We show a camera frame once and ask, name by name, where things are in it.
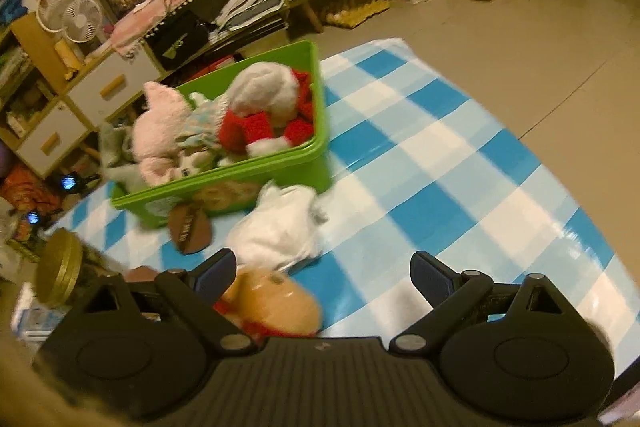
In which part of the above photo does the white drawer with wooden handle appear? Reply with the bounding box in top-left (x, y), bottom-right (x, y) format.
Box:
top-left (17, 104), bottom-right (96, 178)
top-left (67, 52), bottom-right (161, 118)

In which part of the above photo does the black bag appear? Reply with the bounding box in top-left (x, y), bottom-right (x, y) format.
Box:
top-left (145, 9), bottom-right (208, 70)

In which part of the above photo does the white plush with red scarf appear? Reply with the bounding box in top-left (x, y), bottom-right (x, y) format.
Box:
top-left (217, 61), bottom-right (317, 158)

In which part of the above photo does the orange red sack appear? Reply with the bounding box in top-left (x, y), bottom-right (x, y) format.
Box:
top-left (0, 164), bottom-right (61, 212)

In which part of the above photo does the green plastic bin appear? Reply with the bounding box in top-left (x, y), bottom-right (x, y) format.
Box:
top-left (110, 39), bottom-right (333, 228)

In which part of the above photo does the white plush toy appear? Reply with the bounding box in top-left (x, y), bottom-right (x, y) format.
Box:
top-left (225, 182), bottom-right (331, 270)

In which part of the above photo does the wooden cabinet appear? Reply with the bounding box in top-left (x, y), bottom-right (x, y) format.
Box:
top-left (0, 0), bottom-right (461, 180)

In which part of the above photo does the blue white milk carton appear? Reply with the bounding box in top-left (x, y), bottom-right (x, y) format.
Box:
top-left (10, 304), bottom-right (63, 348)

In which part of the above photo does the rabbit doll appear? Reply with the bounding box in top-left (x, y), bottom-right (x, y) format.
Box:
top-left (170, 92), bottom-right (231, 180)

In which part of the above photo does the brown soft toy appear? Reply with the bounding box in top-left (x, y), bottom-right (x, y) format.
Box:
top-left (167, 202), bottom-right (213, 255)

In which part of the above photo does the blue white checkered tablecloth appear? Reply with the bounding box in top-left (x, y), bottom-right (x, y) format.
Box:
top-left (45, 38), bottom-right (640, 408)

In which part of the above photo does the egg tray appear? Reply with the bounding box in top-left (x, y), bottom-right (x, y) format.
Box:
top-left (320, 0), bottom-right (391, 28)

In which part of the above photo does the gold lid jar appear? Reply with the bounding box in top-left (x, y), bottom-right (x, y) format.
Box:
top-left (35, 227), bottom-right (83, 308)

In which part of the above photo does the reddish brown object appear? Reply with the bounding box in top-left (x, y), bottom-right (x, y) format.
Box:
top-left (124, 266), bottom-right (161, 284)

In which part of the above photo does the pink plush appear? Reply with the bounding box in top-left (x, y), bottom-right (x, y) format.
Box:
top-left (131, 82), bottom-right (193, 188)

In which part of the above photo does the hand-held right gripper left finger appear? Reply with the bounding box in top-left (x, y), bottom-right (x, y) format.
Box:
top-left (75, 248), bottom-right (255, 354)

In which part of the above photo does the white desk fan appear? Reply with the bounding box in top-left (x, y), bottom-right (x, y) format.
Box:
top-left (37, 0), bottom-right (76, 32)
top-left (62, 0), bottom-right (103, 45)

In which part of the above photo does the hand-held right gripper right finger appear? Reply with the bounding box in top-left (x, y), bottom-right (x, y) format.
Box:
top-left (389, 250), bottom-right (575, 356)

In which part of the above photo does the red box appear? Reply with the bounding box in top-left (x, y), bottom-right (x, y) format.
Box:
top-left (185, 57), bottom-right (236, 82)

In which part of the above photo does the stack of papers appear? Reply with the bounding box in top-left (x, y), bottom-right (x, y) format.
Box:
top-left (207, 0), bottom-right (288, 45)

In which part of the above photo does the hamburger plush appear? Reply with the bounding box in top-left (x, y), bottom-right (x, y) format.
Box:
top-left (212, 267), bottom-right (323, 345)

